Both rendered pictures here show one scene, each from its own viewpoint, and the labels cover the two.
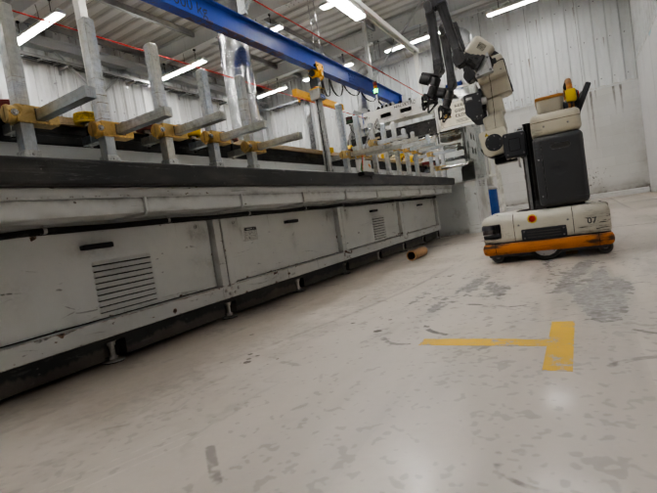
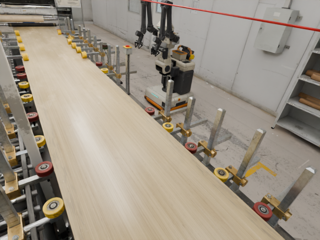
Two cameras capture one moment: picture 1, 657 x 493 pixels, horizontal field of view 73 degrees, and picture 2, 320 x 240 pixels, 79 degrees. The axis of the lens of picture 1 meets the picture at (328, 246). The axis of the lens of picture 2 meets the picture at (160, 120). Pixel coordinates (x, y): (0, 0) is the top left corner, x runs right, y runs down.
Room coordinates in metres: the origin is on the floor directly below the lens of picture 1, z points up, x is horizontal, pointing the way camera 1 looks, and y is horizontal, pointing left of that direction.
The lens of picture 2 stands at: (1.66, 1.61, 1.70)
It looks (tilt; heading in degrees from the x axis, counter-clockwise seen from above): 33 degrees down; 292
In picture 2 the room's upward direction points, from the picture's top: 6 degrees clockwise
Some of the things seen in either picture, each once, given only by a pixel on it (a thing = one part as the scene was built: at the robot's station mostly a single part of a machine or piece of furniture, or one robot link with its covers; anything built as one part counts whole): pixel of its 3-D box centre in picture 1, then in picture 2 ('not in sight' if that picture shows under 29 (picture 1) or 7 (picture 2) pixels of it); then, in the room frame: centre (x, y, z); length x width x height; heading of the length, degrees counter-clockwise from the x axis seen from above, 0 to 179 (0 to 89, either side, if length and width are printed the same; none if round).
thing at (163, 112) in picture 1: (124, 128); (238, 171); (1.50, 0.61, 0.81); 0.43 x 0.03 x 0.04; 60
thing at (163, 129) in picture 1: (169, 132); (206, 148); (1.73, 0.54, 0.83); 0.14 x 0.06 x 0.05; 150
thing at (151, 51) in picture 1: (160, 107); (212, 140); (1.71, 0.55, 0.92); 0.04 x 0.04 x 0.48; 60
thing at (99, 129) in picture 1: (110, 130); (235, 175); (1.51, 0.66, 0.81); 0.14 x 0.06 x 0.05; 150
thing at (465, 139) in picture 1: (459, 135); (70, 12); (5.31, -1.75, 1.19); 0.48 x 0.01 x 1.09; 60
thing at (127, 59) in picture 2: (324, 136); (127, 75); (2.78, -0.08, 0.93); 0.05 x 0.05 x 0.45; 60
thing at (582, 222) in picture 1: (543, 227); (168, 95); (2.74, -1.34, 0.16); 0.67 x 0.64 x 0.25; 64
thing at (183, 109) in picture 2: (263, 146); (168, 114); (2.15, 0.23, 0.81); 0.43 x 0.03 x 0.04; 60
